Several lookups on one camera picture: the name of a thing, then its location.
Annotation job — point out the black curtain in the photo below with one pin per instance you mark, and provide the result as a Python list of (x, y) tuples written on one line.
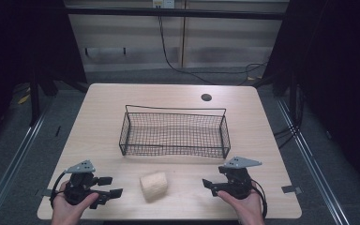
[(18, 47), (334, 78)]

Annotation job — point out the person's left hand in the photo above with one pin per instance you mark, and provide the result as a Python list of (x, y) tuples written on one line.
[(67, 211)]

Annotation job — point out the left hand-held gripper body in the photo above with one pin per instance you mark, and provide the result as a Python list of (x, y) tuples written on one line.
[(78, 182)]

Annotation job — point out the grey tape strip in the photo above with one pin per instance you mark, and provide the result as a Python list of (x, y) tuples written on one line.
[(45, 192), (292, 189)]

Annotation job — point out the yellow floor tape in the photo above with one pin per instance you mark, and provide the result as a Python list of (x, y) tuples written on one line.
[(23, 99)]

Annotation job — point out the dark round table grommet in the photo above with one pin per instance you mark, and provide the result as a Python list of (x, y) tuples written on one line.
[(206, 97)]

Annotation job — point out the white wall socket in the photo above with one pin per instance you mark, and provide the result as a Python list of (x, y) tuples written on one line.
[(163, 3)]

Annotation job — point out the metal floor rail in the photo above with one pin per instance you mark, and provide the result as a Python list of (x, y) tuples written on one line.
[(12, 162), (312, 165)]

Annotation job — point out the black stand post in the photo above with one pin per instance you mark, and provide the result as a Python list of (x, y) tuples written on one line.
[(34, 100)]

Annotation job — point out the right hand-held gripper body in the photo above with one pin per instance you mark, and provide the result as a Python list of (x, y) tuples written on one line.
[(238, 182)]

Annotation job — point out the black horizontal frame bar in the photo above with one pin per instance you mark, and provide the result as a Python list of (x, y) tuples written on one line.
[(175, 13)]

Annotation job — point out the person's right hand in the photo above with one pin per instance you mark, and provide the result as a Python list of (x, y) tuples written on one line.
[(245, 209)]

